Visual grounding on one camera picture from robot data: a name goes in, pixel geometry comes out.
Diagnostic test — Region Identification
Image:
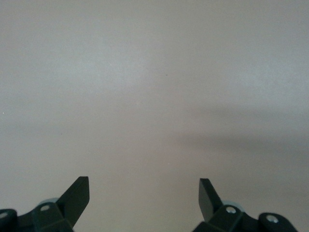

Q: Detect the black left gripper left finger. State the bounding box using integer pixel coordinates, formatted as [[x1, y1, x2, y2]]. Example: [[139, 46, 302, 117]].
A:
[[0, 176, 90, 232]]

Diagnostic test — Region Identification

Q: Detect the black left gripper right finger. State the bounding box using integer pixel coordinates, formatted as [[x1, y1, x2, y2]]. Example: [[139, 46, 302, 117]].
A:
[[192, 177, 297, 232]]

